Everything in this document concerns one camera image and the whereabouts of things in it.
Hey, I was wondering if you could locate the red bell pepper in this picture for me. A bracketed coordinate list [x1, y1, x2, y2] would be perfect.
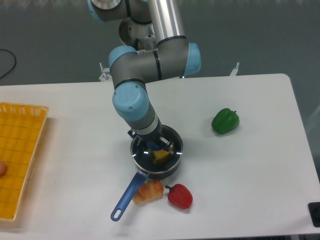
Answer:
[165, 183, 193, 210]

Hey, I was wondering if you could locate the green bell pepper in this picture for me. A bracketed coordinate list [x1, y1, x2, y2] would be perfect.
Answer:
[211, 108, 240, 135]

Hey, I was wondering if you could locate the dark pot blue handle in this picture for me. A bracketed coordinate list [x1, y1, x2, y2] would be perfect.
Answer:
[110, 125, 183, 222]

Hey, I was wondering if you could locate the black cable on floor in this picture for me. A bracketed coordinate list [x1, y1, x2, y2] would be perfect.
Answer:
[0, 49, 17, 80]

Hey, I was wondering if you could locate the orange object at left edge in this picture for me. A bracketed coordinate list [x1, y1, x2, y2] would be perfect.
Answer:
[0, 161, 7, 176]

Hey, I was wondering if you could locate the glass pot lid blue knob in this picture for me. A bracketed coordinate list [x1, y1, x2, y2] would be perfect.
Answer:
[130, 125, 183, 179]

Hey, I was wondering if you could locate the yellow plastic basket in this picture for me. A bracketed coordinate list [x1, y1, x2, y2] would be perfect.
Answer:
[0, 102, 49, 222]

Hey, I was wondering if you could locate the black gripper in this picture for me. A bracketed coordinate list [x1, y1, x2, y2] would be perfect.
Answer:
[127, 123, 174, 152]

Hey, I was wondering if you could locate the yellow bell pepper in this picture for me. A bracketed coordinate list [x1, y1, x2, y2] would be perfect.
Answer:
[148, 148, 172, 166]

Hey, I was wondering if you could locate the croissant bread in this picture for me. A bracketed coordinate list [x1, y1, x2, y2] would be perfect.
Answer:
[132, 179, 164, 205]

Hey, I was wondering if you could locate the black device at table edge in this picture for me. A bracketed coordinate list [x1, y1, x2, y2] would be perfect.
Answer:
[308, 202, 320, 228]

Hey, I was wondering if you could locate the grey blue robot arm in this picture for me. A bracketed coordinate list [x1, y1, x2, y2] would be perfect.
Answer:
[87, 0, 202, 151]

